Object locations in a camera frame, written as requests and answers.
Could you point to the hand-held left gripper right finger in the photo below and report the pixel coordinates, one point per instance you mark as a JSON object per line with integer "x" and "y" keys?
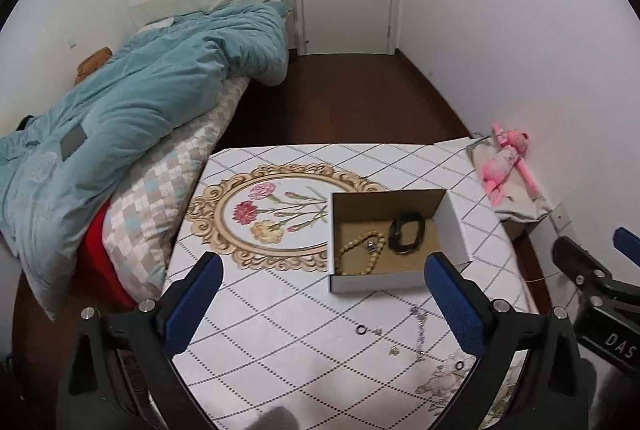
{"x": 455, "y": 305}

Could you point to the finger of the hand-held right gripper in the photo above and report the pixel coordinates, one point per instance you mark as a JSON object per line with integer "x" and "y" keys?
{"x": 627, "y": 241}
{"x": 575, "y": 260}

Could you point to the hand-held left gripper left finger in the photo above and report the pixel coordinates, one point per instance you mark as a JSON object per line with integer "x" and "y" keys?
{"x": 192, "y": 305}

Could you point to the white cardboard box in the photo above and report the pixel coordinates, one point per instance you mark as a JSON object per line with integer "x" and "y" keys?
{"x": 380, "y": 282}

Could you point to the beige cloth bag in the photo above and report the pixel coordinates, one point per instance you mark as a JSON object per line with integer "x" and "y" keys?
{"x": 525, "y": 205}

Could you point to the floral diamond pattern tablecloth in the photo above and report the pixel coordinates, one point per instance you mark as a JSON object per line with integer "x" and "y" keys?
{"x": 280, "y": 310}

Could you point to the checkered bed sheet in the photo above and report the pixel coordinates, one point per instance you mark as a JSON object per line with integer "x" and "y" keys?
{"x": 150, "y": 210}

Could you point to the red cloth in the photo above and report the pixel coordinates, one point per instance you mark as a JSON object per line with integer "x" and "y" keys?
{"x": 95, "y": 260}

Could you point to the pink plush toy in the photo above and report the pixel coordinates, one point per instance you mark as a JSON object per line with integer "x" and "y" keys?
{"x": 500, "y": 163}

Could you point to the light blue duvet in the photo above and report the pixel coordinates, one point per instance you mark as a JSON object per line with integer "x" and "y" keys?
{"x": 150, "y": 100}

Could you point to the brown plush toy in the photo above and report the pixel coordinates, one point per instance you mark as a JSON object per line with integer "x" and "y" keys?
{"x": 92, "y": 63}

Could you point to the white wall socket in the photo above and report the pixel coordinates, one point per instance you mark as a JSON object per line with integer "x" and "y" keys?
{"x": 562, "y": 216}

